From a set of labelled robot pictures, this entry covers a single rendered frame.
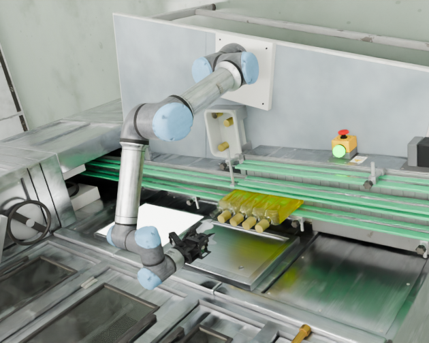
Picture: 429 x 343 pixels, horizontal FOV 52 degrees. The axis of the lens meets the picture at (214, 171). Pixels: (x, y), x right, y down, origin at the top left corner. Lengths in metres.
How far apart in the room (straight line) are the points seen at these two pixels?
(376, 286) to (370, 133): 0.55
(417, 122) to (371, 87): 0.19
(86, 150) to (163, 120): 1.10
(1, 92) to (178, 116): 3.95
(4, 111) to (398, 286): 4.40
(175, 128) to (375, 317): 0.82
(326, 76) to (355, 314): 0.84
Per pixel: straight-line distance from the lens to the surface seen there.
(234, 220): 1.66
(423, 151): 1.59
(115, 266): 1.89
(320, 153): 1.79
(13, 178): 2.20
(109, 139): 2.45
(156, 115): 1.34
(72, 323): 1.70
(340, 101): 1.73
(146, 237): 1.38
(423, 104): 1.63
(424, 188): 1.51
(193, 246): 1.53
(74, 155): 2.34
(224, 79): 1.56
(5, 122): 5.20
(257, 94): 1.87
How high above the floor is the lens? 2.27
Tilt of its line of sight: 43 degrees down
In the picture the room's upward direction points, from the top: 122 degrees counter-clockwise
